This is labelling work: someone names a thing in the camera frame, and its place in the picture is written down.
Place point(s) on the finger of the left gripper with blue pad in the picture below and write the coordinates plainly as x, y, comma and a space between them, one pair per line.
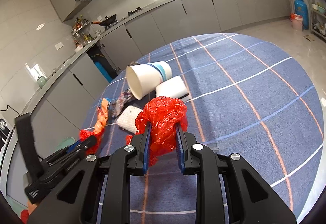
73, 146

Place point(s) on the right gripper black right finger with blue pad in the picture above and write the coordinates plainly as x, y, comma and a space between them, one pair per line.
229, 189

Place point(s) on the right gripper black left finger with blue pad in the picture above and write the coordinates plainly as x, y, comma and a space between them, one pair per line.
97, 190

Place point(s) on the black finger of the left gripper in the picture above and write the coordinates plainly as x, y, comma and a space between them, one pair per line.
85, 145

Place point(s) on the red plastic bag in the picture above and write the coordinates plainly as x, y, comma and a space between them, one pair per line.
163, 113

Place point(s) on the white paper cup blue stripes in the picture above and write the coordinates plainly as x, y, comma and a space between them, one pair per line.
142, 79

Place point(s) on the teal round trash bin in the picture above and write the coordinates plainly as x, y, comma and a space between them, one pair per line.
65, 143

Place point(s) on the grey kitchen cabinets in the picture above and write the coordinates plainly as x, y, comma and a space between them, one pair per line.
68, 95

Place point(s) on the person's left hand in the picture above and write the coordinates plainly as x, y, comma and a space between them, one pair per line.
24, 215

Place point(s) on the orange plastic wrapper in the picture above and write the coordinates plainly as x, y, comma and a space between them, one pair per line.
99, 127

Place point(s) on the crumpled patterned wrapper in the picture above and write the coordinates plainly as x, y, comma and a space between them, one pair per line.
116, 106

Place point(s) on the white mesh foam wrapper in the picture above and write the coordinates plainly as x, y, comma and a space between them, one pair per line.
126, 120

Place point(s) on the black microwave oven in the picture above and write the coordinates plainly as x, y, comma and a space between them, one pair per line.
4, 130

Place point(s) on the green ceramic jar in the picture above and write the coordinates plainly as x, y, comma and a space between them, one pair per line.
41, 81

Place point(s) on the blue water jug under counter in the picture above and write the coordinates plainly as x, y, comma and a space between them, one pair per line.
103, 71

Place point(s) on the white foam block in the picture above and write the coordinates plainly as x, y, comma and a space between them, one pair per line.
173, 88

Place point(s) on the blue plaid tablecloth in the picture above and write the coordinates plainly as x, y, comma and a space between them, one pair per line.
247, 96

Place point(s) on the spice rack with bottles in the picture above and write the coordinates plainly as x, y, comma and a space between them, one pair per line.
82, 31

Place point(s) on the black wok on stove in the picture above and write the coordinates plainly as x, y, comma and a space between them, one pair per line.
106, 22

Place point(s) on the pink bucket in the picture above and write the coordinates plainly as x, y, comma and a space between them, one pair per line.
297, 21

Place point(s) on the blue gas cylinder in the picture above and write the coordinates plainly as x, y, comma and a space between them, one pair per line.
302, 10

